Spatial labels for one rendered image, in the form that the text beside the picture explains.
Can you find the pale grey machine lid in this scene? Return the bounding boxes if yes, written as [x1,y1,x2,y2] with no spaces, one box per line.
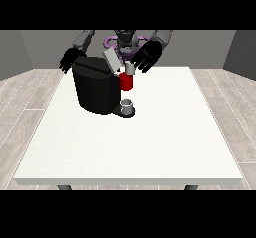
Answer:
[102,47,124,73]

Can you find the grey robot trunk purple rings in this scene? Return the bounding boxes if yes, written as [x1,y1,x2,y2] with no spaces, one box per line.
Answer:
[103,30,152,62]

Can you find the black coffee machine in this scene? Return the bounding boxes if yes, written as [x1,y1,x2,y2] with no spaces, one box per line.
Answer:
[71,55,136,119]

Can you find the small grey cup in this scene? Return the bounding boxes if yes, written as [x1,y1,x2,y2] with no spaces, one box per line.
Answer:
[120,98,135,115]

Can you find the red pod holder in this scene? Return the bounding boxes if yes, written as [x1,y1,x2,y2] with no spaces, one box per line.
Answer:
[118,71,134,92]

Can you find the small grey coffee pod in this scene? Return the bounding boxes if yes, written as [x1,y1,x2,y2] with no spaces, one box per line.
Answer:
[124,61,136,76]

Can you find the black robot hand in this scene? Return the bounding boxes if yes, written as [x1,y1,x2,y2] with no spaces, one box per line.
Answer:
[129,40,163,74]
[58,47,87,75]

